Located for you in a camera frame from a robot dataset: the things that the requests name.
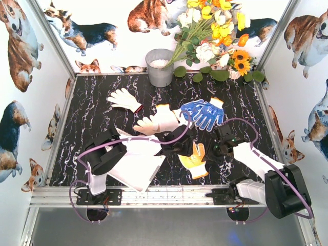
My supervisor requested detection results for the yellow dotted glove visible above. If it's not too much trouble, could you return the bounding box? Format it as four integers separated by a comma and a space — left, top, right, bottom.
178, 142, 209, 179

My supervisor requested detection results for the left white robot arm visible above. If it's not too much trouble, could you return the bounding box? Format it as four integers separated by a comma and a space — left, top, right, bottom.
82, 125, 194, 196

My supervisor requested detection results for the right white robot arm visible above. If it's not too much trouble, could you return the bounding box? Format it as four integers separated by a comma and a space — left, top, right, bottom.
204, 125, 313, 219

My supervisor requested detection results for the cream glove under basket side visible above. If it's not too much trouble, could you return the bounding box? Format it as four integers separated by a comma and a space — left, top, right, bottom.
133, 115, 163, 136

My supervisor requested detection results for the white perforated storage basket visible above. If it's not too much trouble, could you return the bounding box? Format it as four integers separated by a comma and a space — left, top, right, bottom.
107, 128, 166, 193

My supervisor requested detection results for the blue dotted glove left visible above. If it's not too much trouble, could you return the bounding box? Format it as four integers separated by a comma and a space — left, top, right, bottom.
173, 99, 206, 121

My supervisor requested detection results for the blue dotted glove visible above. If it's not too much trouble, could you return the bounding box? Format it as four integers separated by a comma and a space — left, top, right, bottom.
173, 99, 206, 121
193, 98, 224, 132

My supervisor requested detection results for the blue dotted glove right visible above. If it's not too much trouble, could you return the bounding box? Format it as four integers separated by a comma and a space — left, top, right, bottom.
193, 98, 224, 132

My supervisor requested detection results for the cream glove red cuff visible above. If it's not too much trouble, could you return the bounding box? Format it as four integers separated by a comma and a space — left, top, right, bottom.
107, 88, 143, 113

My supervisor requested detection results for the grey metal bucket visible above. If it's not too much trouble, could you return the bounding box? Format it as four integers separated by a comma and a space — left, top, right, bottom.
145, 49, 173, 88

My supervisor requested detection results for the artificial flower bouquet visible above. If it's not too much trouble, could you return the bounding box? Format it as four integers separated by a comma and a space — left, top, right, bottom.
165, 1, 276, 83

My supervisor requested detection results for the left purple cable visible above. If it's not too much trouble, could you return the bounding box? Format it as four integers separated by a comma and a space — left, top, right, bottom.
69, 110, 193, 224

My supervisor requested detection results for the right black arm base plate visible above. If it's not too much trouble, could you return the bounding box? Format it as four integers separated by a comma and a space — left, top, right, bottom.
205, 184, 259, 205

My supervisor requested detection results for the aluminium front frame rail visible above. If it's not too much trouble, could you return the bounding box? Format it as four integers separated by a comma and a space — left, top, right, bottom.
29, 185, 229, 208

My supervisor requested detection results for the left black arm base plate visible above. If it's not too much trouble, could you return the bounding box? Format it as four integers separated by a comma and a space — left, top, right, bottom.
76, 189, 122, 206

